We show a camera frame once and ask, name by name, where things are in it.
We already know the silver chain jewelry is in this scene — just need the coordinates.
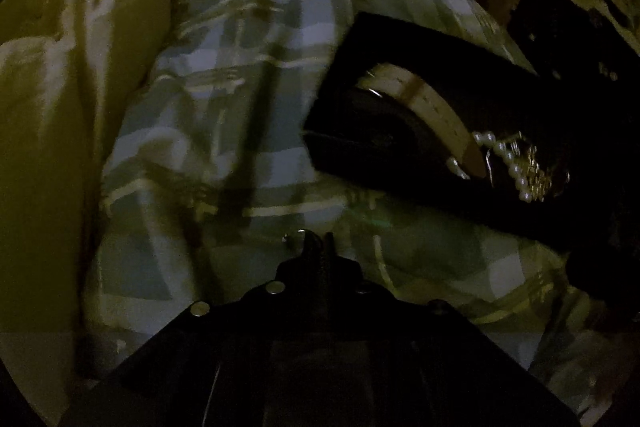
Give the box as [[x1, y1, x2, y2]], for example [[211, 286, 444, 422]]
[[506, 133, 553, 204]]

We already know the black jewelry tray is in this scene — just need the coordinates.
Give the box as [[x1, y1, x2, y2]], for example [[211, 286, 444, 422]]
[[299, 8, 640, 308]]

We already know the blue green plaid bedsheet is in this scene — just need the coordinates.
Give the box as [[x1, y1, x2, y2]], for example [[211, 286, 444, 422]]
[[85, 0, 624, 426]]

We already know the cream crumpled duvet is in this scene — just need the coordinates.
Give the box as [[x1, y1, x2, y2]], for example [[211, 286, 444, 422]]
[[1, 0, 172, 426]]

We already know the white pearl bracelet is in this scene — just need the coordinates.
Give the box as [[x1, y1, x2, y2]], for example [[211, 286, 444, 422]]
[[446, 131, 534, 204]]

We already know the white leather watch strap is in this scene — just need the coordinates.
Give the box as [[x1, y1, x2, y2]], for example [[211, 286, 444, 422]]
[[357, 63, 490, 180]]

